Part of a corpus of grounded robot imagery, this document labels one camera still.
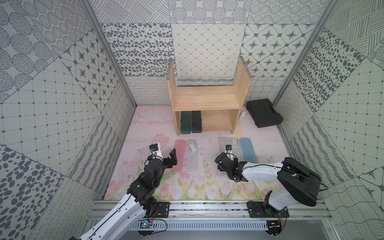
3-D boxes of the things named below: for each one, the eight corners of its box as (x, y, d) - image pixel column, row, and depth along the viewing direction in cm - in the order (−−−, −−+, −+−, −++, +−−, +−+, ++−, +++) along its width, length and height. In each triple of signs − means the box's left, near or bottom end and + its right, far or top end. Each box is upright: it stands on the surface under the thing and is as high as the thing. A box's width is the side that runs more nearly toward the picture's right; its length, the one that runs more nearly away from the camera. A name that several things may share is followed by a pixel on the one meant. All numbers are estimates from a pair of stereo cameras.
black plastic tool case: (257, 128, 109) (259, 123, 105) (244, 106, 124) (246, 101, 119) (280, 124, 112) (284, 119, 107) (265, 103, 127) (268, 98, 122)
